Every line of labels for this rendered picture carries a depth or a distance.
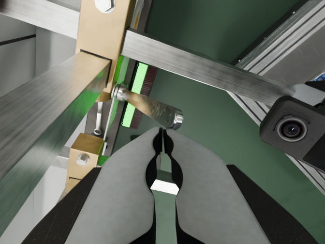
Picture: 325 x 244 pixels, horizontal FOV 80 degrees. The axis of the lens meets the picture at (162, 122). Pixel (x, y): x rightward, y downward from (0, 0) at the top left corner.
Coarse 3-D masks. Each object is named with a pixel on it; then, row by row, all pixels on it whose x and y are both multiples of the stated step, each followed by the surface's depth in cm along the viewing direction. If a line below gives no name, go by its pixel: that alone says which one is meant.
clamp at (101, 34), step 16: (128, 0) 20; (80, 16) 21; (96, 16) 21; (112, 16) 21; (128, 16) 22; (80, 32) 22; (96, 32) 22; (112, 32) 22; (80, 48) 23; (96, 48) 23; (112, 48) 23; (112, 64) 24; (112, 80) 25
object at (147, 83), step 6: (150, 66) 41; (150, 72) 41; (150, 78) 42; (144, 84) 43; (150, 84) 43; (144, 90) 43; (138, 114) 46; (132, 120) 47; (138, 120) 47; (132, 126) 48
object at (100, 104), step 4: (100, 104) 45; (100, 108) 45; (100, 112) 46; (100, 116) 46; (100, 120) 47; (96, 124) 47; (100, 124) 47; (96, 128) 48; (100, 128) 48; (96, 132) 49; (100, 132) 48
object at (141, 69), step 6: (138, 66) 41; (144, 66) 41; (138, 72) 41; (144, 72) 41; (138, 78) 42; (138, 84) 43; (132, 90) 43; (138, 90) 43; (132, 108) 46; (126, 114) 46; (132, 114) 46; (126, 120) 47
